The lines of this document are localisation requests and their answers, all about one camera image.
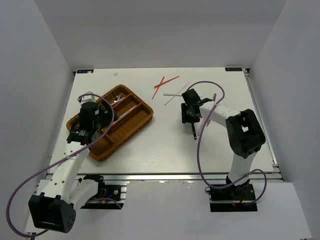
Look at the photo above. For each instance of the red chopstick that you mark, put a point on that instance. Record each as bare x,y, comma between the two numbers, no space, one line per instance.
167,81
158,88

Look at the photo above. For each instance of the silver spoon pink handle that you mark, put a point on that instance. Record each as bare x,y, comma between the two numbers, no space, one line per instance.
117,99

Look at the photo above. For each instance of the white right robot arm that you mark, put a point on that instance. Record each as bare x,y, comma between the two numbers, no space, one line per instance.
244,131

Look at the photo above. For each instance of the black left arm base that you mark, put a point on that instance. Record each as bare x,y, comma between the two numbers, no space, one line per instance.
106,192

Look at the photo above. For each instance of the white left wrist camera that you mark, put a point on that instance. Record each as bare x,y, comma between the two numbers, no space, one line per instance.
86,98

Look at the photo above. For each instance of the silver knife pink handle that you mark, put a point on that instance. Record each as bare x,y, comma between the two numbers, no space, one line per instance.
202,126

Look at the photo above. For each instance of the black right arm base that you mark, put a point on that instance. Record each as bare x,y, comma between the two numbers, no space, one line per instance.
225,201

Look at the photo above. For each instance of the black handled fork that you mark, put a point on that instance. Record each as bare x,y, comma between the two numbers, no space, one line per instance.
194,131

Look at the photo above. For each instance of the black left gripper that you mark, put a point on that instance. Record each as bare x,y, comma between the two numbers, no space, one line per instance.
107,116

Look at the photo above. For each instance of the brown wicker divided tray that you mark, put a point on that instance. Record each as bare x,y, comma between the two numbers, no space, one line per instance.
102,143

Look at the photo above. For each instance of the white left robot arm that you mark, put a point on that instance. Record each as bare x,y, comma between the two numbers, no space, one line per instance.
55,207

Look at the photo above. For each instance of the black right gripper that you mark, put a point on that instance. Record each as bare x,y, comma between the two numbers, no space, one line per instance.
184,118

